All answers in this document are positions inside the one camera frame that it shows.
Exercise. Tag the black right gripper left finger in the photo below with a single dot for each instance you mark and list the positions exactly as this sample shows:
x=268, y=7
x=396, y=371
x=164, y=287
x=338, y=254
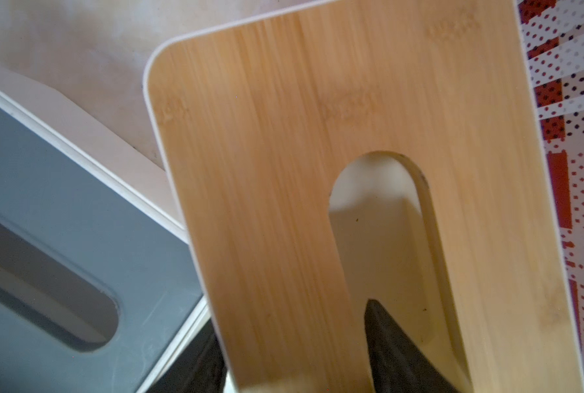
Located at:
x=200, y=368

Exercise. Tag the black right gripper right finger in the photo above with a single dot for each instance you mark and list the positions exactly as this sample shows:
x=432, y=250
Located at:
x=397, y=365

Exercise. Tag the large white box bamboo lid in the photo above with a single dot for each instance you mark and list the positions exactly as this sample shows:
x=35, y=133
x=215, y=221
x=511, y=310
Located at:
x=257, y=119

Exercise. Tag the white tissue box grey lid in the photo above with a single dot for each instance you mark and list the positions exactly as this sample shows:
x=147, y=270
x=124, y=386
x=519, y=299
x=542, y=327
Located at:
x=98, y=292

